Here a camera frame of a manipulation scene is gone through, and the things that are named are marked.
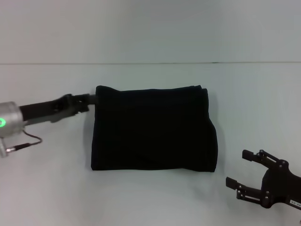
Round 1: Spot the thin dark gripper cable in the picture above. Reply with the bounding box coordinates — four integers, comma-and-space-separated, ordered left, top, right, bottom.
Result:
6, 130, 43, 152

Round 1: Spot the black shirt with FREE print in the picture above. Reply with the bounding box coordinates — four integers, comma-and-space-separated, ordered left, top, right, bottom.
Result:
90, 84, 219, 174

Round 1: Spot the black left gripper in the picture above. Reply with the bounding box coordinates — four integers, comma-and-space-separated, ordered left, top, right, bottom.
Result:
19, 93, 97, 124

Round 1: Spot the silver connector on left gripper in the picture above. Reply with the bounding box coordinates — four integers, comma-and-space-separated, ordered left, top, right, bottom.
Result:
0, 138, 9, 158

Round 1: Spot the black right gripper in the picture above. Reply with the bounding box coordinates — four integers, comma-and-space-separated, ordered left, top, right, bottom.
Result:
225, 149, 301, 210

